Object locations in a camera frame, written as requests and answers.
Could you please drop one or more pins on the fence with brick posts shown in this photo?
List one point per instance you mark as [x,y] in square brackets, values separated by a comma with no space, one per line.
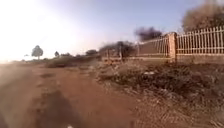
[186,46]

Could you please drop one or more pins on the dark tree behind fence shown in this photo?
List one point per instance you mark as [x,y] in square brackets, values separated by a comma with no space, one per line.
[148,33]

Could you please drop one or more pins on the red dirt track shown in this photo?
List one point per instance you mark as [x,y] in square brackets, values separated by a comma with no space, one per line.
[71,90]

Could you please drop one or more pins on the small distant tree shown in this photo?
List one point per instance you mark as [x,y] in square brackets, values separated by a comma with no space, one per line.
[57,53]

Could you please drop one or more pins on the dry grass verge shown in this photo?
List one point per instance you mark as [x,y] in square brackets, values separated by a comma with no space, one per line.
[173,86]

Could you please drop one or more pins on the large tree behind fence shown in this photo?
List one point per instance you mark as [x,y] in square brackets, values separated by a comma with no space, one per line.
[205,16]

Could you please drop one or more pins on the row of low bushes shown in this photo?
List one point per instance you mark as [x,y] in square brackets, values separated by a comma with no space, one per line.
[90,52]

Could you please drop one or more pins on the lone tall tree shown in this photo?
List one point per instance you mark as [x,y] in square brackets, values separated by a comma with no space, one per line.
[37,51]

